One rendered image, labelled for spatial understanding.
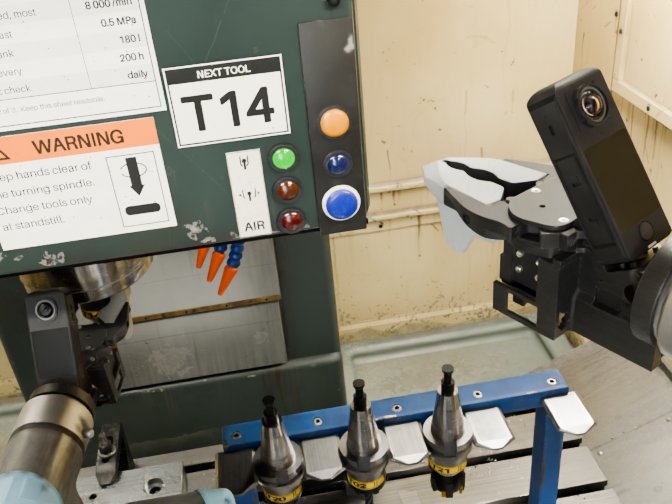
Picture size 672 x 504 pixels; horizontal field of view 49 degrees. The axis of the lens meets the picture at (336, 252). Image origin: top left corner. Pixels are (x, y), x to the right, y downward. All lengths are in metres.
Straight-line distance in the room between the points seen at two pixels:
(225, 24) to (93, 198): 0.19
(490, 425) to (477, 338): 1.15
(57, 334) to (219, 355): 0.78
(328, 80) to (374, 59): 1.10
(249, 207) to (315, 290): 0.88
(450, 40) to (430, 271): 0.63
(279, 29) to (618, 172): 0.30
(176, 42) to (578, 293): 0.37
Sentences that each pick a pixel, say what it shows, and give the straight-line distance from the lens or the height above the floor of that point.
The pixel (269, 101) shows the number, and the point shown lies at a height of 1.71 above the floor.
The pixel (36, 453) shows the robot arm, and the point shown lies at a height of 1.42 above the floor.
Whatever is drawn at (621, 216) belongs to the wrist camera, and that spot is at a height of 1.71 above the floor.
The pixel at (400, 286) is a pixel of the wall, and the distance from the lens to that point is 2.03.
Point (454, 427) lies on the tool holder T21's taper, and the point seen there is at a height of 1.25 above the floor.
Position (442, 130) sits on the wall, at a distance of 1.84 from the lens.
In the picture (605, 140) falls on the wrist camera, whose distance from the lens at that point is 0.46.
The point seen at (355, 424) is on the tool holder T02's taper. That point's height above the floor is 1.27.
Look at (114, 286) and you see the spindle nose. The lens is 0.90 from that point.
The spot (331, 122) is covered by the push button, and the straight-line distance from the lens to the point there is 0.65.
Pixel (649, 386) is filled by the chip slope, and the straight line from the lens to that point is 1.69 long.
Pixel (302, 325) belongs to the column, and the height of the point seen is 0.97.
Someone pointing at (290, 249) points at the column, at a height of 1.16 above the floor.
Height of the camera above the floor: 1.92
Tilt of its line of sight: 31 degrees down
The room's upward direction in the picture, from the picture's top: 5 degrees counter-clockwise
